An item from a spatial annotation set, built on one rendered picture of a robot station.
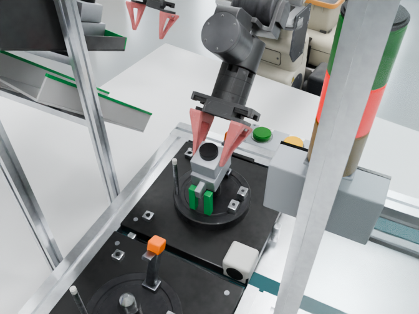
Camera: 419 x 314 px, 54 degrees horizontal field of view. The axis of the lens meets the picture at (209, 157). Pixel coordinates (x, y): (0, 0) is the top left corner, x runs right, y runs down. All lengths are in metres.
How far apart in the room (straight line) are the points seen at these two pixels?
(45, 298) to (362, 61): 0.57
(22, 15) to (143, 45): 2.66
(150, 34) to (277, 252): 2.78
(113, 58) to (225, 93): 2.50
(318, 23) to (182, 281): 1.21
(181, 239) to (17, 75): 0.40
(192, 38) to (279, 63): 1.93
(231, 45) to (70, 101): 0.28
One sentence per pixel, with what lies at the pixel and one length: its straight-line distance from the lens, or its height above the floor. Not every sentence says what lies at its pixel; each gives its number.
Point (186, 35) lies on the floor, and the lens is 3.34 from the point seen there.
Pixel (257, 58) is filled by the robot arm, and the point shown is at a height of 1.22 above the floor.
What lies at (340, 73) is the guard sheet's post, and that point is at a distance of 0.32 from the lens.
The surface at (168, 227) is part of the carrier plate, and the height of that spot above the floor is 0.97.
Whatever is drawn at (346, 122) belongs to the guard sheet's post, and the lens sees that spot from 0.34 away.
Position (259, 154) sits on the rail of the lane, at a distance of 0.86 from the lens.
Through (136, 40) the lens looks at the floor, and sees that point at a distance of 3.31.
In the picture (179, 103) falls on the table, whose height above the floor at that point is 0.86.
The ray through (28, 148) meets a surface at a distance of 1.10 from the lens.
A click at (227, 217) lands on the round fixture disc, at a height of 0.99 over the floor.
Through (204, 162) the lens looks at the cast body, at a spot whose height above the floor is 1.10.
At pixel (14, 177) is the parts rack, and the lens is 0.61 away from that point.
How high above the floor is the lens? 1.55
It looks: 44 degrees down
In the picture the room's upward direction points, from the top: straight up
